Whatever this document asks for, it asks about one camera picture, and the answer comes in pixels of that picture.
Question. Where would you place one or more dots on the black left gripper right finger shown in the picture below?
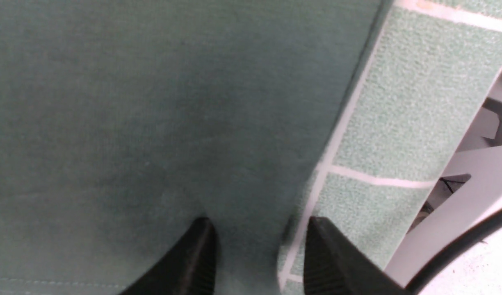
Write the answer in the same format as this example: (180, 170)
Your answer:
(334, 266)

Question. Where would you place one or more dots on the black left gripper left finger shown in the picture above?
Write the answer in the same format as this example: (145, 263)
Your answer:
(188, 268)

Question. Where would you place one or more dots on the green long-sleeve top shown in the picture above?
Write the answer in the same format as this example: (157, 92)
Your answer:
(123, 121)

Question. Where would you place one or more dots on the green checked tablecloth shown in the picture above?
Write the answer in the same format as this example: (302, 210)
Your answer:
(430, 71)

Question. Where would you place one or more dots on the white table frame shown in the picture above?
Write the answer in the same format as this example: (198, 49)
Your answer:
(478, 198)

